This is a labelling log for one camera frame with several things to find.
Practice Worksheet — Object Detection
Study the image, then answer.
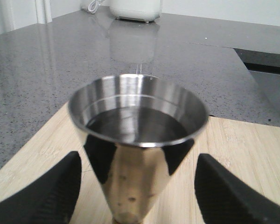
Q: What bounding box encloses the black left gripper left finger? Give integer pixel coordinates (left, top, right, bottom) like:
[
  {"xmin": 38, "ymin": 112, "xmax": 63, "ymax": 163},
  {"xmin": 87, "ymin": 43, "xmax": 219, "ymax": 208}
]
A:
[{"xmin": 0, "ymin": 151, "xmax": 82, "ymax": 224}]

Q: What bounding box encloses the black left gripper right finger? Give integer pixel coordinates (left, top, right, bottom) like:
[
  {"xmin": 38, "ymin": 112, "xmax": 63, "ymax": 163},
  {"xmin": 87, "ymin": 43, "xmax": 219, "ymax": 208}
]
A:
[{"xmin": 194, "ymin": 154, "xmax": 280, "ymax": 224}]

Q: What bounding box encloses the steel double jigger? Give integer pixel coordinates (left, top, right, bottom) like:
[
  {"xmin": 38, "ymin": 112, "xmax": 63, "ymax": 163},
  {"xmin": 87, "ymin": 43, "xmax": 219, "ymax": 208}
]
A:
[{"xmin": 68, "ymin": 74, "xmax": 209, "ymax": 224}]

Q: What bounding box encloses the light wooden cutting board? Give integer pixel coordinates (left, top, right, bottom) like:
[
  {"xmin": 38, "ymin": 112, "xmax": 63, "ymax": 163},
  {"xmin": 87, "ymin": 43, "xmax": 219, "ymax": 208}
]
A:
[{"xmin": 0, "ymin": 105, "xmax": 280, "ymax": 224}]

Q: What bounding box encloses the grey curtain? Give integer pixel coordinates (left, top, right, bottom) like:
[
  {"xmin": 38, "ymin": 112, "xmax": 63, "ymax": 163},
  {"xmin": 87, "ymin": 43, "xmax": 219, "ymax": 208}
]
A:
[{"xmin": 0, "ymin": 0, "xmax": 52, "ymax": 34}]

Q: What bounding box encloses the white appliance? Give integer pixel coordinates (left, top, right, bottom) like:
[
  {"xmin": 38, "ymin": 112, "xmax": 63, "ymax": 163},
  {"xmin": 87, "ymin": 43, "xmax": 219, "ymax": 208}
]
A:
[{"xmin": 109, "ymin": 0, "xmax": 163, "ymax": 23}]

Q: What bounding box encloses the white power cord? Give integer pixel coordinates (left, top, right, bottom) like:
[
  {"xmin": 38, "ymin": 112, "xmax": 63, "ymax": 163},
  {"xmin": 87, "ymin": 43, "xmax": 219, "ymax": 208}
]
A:
[{"xmin": 80, "ymin": 0, "xmax": 103, "ymax": 13}]

